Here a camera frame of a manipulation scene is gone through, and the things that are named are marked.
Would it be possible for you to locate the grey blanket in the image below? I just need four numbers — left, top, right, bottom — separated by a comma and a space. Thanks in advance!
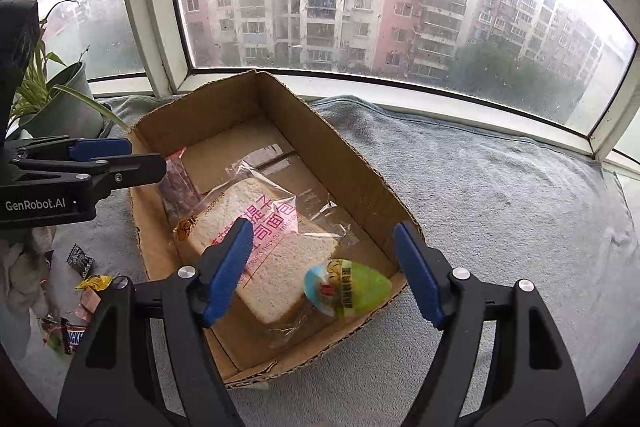
0, 94, 632, 427

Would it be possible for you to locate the black white printed snack packet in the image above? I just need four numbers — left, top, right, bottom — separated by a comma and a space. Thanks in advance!
67, 244, 96, 278

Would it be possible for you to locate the yellow candy packet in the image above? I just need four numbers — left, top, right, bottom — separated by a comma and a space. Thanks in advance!
76, 275, 113, 292

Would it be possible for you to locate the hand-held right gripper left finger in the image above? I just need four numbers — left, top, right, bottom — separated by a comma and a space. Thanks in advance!
56, 218, 255, 427

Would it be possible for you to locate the white window frame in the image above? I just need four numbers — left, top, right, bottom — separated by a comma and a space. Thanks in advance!
0, 0, 640, 168

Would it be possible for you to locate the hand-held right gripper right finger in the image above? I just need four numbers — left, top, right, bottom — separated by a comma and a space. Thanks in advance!
392, 221, 587, 427

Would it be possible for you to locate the brown chocolate bar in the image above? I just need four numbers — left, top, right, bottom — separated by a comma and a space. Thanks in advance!
60, 317, 93, 355

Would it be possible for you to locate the green spider plant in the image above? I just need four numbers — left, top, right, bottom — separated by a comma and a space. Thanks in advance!
10, 0, 131, 132

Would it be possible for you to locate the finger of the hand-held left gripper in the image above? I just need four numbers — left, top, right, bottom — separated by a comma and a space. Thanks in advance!
15, 136, 133, 162
12, 153, 167, 190

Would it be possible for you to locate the clear packet of dark snacks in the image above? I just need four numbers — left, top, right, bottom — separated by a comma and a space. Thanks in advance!
159, 147, 202, 220

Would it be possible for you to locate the green plant pot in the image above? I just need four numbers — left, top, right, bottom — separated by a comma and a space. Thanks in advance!
20, 62, 104, 138

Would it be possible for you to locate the green egg-shaped snack packet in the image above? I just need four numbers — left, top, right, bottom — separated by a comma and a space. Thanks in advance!
304, 258, 393, 319

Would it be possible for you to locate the sliced bread packet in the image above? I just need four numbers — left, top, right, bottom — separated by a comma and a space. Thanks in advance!
175, 159, 351, 348

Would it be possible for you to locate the brown cardboard box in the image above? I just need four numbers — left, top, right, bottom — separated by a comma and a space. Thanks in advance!
127, 69, 426, 388

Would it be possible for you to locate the person's left hand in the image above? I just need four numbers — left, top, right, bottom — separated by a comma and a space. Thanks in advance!
0, 229, 56, 360

